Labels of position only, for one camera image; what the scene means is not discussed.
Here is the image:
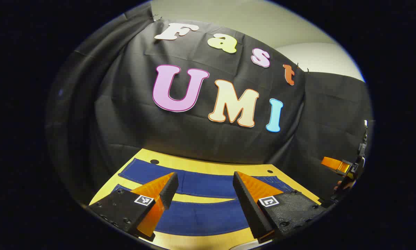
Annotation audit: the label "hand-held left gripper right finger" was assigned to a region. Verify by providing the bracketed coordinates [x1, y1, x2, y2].
[233, 171, 328, 244]

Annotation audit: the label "blue denim jeans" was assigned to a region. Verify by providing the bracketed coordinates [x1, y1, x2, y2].
[111, 158, 294, 237]

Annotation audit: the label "black backdrop cloth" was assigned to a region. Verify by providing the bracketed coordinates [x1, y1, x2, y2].
[45, 3, 373, 205]

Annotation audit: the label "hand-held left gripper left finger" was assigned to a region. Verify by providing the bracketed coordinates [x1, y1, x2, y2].
[86, 172, 179, 242]

